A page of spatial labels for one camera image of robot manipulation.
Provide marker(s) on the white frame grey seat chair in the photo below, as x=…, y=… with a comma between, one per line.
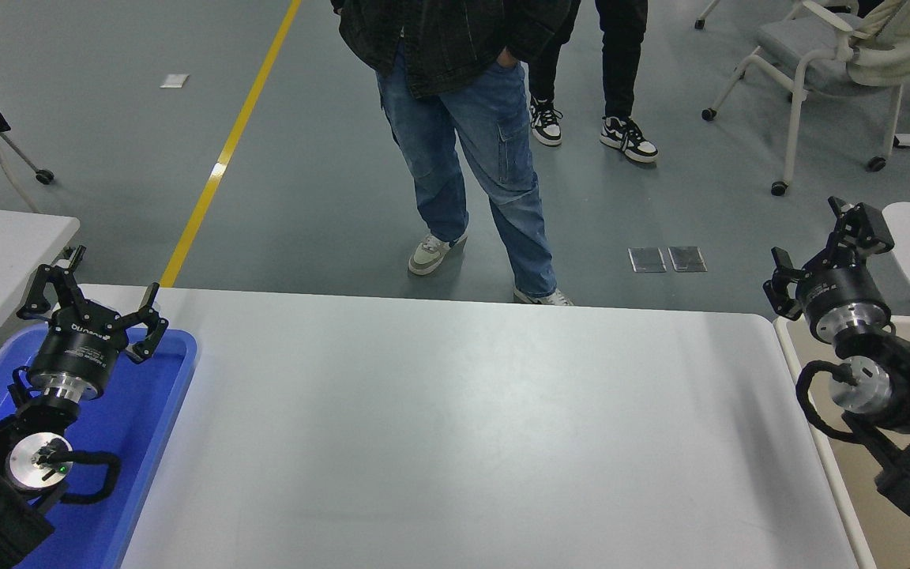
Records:
x=799, y=47

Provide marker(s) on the white wheeled chair leg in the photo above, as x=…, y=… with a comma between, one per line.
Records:
x=700, y=24

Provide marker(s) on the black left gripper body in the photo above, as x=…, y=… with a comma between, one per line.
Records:
x=76, y=348

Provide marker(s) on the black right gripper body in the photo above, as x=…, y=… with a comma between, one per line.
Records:
x=842, y=292

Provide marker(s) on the silver floor socket plate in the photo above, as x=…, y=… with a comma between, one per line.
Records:
x=647, y=261
x=687, y=259

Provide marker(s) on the person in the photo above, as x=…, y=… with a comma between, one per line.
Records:
x=621, y=63
x=455, y=142

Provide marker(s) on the blue plastic tray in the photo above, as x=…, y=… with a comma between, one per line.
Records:
x=147, y=411

